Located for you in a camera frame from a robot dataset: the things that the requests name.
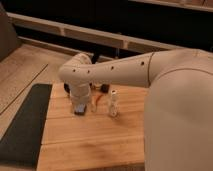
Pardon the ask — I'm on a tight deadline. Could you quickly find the small white plastic bottle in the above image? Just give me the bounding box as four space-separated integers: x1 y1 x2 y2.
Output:
109 90 118 117

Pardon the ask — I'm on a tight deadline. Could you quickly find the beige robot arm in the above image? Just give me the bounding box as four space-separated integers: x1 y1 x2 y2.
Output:
59 49 213 171

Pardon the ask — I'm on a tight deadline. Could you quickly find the blue grey rectangular block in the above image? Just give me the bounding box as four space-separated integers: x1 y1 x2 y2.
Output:
74 104 87 116

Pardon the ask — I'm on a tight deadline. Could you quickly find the dark round bowl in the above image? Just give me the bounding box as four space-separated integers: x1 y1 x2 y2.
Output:
64 83 70 93

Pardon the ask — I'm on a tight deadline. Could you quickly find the grey chair edge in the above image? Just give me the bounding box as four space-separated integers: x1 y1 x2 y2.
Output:
0 2 21 62

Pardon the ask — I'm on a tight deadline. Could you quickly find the dark green floor mat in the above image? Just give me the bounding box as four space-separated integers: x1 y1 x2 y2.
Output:
0 84 52 167

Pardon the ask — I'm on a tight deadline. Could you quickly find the wooden shelf rail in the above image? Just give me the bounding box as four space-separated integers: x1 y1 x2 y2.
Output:
7 12 181 53

